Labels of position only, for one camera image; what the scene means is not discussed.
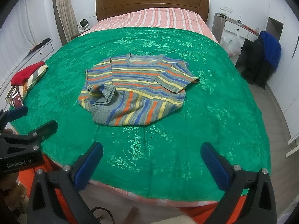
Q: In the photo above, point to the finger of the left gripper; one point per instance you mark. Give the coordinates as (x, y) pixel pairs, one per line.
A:
(11, 115)
(33, 138)

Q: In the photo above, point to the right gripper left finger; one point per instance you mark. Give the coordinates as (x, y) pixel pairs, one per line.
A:
(44, 206)

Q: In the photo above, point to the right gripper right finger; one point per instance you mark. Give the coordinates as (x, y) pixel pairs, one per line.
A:
(259, 205)

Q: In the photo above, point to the striped knit sweater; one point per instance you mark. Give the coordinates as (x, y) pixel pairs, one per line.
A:
(135, 90)

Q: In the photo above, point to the book under folded clothes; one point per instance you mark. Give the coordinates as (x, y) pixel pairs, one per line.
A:
(14, 96)

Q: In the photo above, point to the black clothes on chair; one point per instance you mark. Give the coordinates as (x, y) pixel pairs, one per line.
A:
(257, 69)

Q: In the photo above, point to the orange trousers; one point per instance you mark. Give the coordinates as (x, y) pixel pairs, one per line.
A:
(95, 195)

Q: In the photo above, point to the striped folded garment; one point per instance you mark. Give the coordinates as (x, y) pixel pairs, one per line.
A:
(31, 81)

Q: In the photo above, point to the red folded garment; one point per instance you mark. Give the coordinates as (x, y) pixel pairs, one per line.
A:
(21, 77)

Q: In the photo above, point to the white drawer cabinet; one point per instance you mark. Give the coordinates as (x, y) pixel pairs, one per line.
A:
(41, 54)

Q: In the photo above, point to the green bed cover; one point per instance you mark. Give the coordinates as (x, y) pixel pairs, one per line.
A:
(161, 160)

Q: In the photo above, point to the beige curtain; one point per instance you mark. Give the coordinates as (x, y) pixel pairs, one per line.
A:
(65, 20)

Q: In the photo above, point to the wooden headboard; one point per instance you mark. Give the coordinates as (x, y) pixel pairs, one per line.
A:
(109, 8)

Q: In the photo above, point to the blue fuzzy garment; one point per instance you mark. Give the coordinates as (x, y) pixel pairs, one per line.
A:
(272, 49)

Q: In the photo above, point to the white plastic bag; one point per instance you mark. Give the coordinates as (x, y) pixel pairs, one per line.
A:
(231, 45)

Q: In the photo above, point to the white desk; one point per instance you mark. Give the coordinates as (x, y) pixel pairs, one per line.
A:
(227, 27)

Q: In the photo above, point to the pink striped bed sheet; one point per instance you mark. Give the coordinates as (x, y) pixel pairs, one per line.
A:
(176, 18)

